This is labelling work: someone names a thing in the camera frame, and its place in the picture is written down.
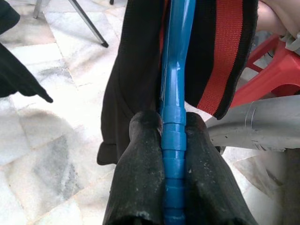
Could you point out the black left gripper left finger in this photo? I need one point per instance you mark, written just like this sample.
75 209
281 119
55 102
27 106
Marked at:
138 168

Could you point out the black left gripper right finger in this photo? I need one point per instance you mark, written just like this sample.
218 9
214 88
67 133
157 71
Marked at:
206 178

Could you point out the black jersey with red collar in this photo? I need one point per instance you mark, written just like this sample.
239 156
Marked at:
140 70

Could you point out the blue hanger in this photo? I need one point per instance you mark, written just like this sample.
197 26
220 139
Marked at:
174 70

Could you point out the red plastic stool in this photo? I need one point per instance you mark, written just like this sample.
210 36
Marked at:
281 70

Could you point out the silver metal clothes rack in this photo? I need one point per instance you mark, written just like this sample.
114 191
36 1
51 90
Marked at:
90 25

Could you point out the black t-shirt with logo print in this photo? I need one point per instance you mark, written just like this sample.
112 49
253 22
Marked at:
16 77

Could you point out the person's bare leg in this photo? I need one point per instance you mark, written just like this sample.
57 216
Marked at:
281 14

